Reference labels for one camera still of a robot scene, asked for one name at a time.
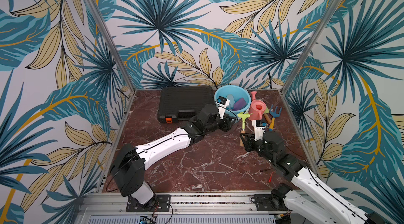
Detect green toy rake wooden handle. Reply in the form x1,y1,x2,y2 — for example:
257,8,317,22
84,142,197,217
237,112,254,152

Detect purple toy shovel pink handle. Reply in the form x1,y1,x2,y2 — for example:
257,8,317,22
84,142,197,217
233,98,247,111

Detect light blue plastic bucket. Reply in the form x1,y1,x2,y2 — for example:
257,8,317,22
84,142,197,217
214,85,251,119

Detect pink toy watering can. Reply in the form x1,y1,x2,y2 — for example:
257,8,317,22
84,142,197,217
248,91,267,121

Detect light blue toy trowel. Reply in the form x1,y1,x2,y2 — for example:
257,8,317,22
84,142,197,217
226,94,235,110

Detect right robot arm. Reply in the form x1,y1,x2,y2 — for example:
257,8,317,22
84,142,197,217
240,131,385,224

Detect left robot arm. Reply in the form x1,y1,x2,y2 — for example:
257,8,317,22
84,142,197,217
110,104,238,207

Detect black plastic tool case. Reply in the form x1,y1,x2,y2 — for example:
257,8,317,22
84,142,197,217
157,86,214,124

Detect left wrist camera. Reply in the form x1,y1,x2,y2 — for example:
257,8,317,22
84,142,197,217
216,96,230,119

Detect green toy shovel wooden handle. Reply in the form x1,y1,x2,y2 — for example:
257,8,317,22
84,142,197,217
263,108,271,125

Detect red cable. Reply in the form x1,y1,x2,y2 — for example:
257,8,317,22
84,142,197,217
260,168,278,184

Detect blue toy fork yellow handle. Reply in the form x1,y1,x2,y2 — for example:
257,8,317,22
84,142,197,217
269,105,282,131

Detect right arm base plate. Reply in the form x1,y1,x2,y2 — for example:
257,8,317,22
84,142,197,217
251,194,291,212

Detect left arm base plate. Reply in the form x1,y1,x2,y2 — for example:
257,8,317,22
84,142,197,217
126,194,171,212

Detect aluminium front rail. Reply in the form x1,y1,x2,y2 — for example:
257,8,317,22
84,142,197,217
74,190,348,224

